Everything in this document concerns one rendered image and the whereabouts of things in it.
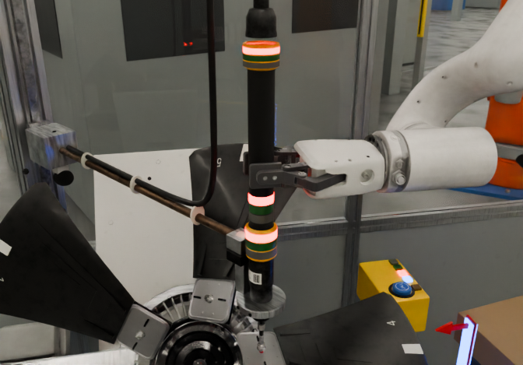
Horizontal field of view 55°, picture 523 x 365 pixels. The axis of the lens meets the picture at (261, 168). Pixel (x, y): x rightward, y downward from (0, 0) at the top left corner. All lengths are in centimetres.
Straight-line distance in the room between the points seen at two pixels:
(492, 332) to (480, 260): 68
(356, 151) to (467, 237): 118
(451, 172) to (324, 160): 18
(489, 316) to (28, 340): 94
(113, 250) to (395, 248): 96
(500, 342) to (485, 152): 58
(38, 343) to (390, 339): 58
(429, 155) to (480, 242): 118
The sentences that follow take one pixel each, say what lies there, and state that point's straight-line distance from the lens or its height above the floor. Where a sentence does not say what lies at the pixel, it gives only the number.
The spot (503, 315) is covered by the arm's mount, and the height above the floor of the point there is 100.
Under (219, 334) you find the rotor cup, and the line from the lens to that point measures 73.
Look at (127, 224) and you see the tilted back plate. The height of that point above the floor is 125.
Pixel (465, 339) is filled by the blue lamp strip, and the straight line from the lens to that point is 94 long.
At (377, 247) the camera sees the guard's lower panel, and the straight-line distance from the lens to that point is 167.
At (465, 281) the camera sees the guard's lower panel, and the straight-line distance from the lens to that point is 190.
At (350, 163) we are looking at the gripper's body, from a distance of 63.
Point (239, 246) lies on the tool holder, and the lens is 71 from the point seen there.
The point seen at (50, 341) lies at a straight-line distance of 96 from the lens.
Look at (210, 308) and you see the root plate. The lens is 80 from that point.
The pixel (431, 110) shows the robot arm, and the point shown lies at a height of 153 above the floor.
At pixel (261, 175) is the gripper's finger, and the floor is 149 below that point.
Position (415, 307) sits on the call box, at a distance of 116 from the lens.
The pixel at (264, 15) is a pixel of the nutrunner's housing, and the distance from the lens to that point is 59.
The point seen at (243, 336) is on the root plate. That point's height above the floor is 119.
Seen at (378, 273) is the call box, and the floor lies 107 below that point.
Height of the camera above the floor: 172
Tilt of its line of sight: 22 degrees down
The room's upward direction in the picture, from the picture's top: straight up
